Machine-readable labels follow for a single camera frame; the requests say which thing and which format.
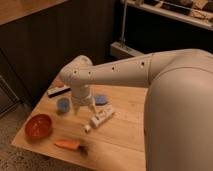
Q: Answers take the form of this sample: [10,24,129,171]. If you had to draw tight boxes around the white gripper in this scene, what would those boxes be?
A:
[71,85,97,114]

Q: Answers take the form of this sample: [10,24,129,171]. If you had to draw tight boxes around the black and white eraser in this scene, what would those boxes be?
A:
[47,86,71,98]

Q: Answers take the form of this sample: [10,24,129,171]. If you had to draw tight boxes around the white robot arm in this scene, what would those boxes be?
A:
[60,49,213,171]

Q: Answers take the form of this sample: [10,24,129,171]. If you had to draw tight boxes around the blue cup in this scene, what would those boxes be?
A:
[56,98,70,113]

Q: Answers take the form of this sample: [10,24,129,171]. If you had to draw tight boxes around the white tube bottle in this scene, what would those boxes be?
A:
[84,105,115,133]

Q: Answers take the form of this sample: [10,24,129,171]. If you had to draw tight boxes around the orange toy carrot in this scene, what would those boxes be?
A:
[53,140,88,154]

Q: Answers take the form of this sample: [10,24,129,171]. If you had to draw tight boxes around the red bowl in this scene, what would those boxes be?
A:
[25,114,52,140]

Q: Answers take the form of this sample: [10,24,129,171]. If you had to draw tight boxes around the wooden shelf with items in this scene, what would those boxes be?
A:
[120,0,213,31]

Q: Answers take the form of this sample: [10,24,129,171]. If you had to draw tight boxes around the grey metal rail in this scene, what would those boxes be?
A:
[110,42,142,59]

